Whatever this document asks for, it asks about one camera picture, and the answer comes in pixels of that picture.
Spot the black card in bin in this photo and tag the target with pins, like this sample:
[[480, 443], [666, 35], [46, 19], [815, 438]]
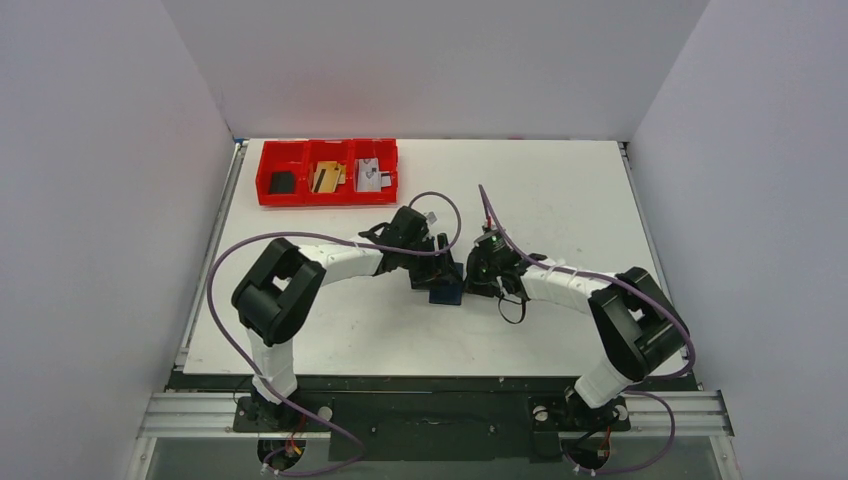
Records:
[[282, 183]]

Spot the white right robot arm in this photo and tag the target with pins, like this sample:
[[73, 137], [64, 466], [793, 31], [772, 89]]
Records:
[[637, 325]]

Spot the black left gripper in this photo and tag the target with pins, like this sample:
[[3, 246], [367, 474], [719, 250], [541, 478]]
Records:
[[439, 267]]

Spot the red three-compartment bin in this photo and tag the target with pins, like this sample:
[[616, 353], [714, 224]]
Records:
[[301, 156]]

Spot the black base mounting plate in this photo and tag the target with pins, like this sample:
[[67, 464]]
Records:
[[419, 419]]

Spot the gold cards in bin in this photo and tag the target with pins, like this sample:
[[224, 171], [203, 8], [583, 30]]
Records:
[[328, 176]]

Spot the aluminium frame rail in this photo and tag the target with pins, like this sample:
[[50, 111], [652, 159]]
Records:
[[213, 415]]

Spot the silver cards in bin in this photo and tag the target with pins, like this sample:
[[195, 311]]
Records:
[[369, 177]]

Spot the navy blue card holder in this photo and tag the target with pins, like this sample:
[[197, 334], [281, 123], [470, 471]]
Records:
[[450, 292]]

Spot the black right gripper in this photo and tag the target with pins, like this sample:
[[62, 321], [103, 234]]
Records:
[[482, 282]]

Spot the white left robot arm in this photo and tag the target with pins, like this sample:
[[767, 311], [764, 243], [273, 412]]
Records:
[[274, 298]]

